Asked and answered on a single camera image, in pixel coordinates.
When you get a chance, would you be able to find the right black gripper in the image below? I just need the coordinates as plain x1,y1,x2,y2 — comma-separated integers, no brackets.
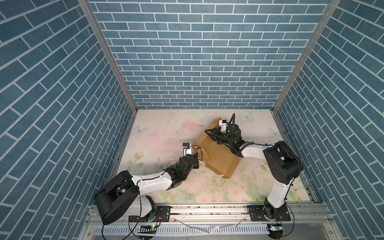
204,127,235,148

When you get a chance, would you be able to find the brown cardboard paper box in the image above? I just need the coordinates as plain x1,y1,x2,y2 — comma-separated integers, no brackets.
193,132,242,179

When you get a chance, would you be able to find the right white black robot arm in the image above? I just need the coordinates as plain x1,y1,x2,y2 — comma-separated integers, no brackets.
205,123,303,214

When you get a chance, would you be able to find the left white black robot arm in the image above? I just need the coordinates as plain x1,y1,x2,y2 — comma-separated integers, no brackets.
94,154,199,225

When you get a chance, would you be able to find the left green circuit board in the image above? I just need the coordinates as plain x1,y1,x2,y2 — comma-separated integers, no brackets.
138,226,157,235

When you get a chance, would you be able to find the green circuit board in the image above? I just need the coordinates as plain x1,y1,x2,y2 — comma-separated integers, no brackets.
269,225,284,232
138,226,157,235

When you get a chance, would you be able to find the right green circuit board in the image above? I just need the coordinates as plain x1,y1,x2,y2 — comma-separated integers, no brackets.
269,225,284,232

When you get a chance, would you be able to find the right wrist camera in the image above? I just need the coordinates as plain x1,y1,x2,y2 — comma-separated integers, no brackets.
219,120,228,133

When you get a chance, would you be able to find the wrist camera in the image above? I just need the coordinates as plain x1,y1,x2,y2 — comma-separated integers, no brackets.
219,120,228,133
183,143,192,156

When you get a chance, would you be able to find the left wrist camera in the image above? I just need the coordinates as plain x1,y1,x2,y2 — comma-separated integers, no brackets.
183,143,192,156

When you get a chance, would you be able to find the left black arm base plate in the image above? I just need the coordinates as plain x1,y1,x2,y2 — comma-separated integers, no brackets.
129,206,171,223

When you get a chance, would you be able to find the white slotted cable duct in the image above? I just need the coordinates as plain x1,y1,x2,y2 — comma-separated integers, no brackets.
92,225,270,236

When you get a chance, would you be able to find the aluminium front rail frame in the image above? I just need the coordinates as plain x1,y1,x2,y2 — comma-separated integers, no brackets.
79,202,342,240

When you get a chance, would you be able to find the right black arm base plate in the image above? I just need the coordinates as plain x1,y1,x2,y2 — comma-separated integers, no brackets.
246,204,291,222

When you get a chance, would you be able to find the right aluminium corner post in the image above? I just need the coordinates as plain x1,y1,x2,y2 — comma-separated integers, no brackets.
272,0,341,115

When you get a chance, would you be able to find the aluminium corner post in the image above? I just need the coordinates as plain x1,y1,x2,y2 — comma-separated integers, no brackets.
78,0,138,114
272,0,341,115

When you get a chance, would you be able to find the left aluminium corner post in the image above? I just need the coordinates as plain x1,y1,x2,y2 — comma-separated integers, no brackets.
78,0,138,114

